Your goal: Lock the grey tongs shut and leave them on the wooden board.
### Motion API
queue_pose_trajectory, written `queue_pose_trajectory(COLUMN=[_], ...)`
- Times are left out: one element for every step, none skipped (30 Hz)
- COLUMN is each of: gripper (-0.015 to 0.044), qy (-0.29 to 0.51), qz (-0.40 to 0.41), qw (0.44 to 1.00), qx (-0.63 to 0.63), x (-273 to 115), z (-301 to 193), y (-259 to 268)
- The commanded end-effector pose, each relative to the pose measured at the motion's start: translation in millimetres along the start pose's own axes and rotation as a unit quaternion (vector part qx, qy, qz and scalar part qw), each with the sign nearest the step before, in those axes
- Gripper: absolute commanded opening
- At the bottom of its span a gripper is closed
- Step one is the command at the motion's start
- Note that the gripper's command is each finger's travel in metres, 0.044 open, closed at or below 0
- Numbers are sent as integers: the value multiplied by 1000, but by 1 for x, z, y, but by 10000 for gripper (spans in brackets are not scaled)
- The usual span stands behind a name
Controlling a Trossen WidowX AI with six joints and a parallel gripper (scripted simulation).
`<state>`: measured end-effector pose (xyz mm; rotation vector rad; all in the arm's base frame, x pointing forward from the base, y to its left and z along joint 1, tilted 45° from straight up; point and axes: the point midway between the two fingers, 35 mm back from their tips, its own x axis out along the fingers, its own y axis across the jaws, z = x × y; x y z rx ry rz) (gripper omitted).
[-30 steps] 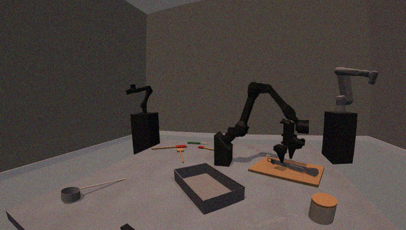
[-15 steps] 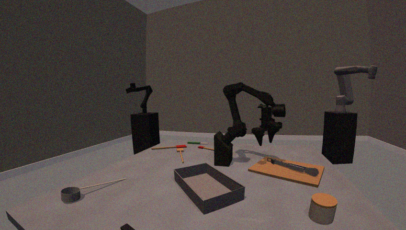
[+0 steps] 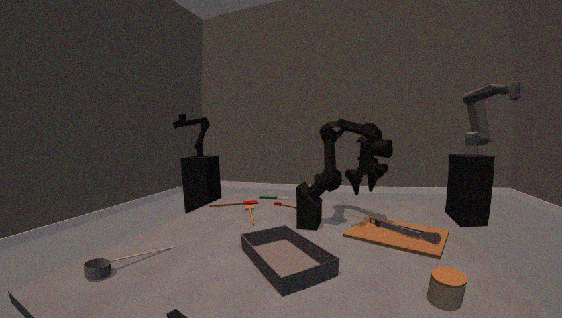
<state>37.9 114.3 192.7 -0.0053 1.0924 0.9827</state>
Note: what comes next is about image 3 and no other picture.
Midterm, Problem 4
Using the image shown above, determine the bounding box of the tan flat paddle with long handle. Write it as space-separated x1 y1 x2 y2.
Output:
245 205 254 226

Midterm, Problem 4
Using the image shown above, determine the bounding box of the flat wooden board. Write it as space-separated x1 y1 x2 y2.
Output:
343 217 449 259

